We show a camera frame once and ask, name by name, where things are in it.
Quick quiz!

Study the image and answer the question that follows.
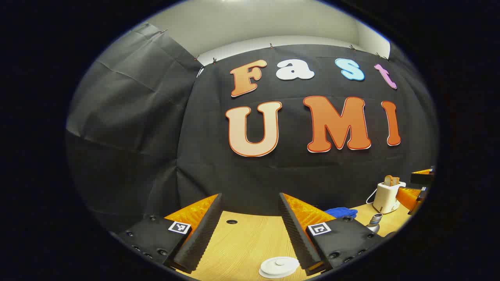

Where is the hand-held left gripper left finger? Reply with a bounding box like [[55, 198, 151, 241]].
[[117, 193, 224, 274]]

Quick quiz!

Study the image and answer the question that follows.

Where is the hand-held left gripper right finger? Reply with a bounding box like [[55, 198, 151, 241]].
[[278, 192, 386, 276]]

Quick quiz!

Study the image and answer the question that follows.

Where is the white teacup lid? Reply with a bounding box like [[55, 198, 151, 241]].
[[261, 256, 300, 276]]

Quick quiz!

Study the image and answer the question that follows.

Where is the silver water bottle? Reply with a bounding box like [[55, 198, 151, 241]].
[[366, 213, 384, 234]]

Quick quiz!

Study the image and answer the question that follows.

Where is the white toaster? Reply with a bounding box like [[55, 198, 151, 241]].
[[373, 181, 407, 214]]

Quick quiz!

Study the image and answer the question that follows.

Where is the white saucer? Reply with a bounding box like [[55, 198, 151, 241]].
[[259, 269, 291, 279]]

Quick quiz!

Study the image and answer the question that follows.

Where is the blue towel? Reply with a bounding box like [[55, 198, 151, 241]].
[[324, 207, 358, 219]]

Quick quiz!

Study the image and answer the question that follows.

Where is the black backdrop cloth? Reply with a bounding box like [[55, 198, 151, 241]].
[[66, 21, 438, 235]]

